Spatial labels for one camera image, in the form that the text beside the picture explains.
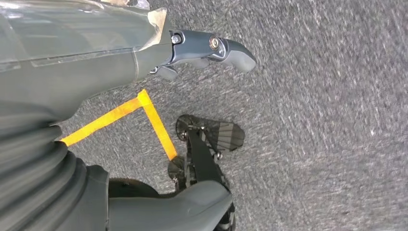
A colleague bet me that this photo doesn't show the yellow floor tape square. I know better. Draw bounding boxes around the yellow floor tape square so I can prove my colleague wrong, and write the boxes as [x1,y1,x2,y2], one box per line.
[60,89,178,161]

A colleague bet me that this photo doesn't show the black robot foot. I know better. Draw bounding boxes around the black robot foot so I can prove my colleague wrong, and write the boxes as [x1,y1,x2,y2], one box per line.
[167,114,246,192]

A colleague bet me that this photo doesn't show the grey robot leg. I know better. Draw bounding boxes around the grey robot leg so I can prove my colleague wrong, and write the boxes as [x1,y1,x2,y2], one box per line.
[108,177,237,231]

